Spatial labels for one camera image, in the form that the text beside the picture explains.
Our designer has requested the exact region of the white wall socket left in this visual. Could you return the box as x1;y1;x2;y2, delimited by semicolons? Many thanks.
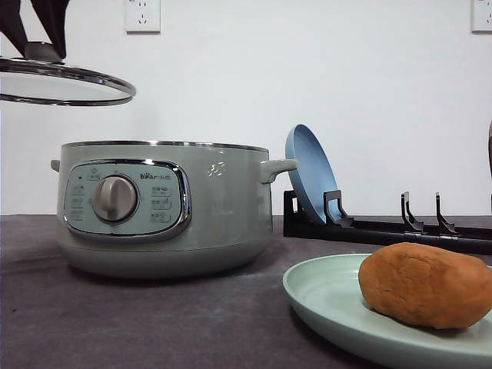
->
125;0;161;35

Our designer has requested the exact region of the glass lid with green knob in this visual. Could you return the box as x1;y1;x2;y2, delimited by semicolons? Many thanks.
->
0;42;137;106

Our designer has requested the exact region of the blue plate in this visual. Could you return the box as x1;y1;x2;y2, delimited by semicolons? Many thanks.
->
285;124;341;224

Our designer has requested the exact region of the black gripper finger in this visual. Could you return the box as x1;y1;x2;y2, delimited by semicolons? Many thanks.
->
31;0;69;60
0;0;28;57

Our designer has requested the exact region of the brown potato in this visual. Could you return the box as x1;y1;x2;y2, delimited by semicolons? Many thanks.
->
359;242;492;329

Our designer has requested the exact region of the white wall socket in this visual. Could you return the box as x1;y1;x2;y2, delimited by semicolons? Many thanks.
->
125;0;161;35
471;0;492;35

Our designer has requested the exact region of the black plate rack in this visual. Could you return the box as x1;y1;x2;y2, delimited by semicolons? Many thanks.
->
284;190;492;254

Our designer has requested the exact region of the dark red plate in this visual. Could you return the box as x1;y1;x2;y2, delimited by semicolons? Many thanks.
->
488;119;492;211

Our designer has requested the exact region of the white wall socket right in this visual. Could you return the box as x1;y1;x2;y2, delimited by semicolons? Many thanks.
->
471;0;492;35

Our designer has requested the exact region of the green plate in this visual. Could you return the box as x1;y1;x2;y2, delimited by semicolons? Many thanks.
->
283;254;492;369

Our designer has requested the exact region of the green electric steamer pot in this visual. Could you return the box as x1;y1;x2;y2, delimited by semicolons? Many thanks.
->
50;141;298;279

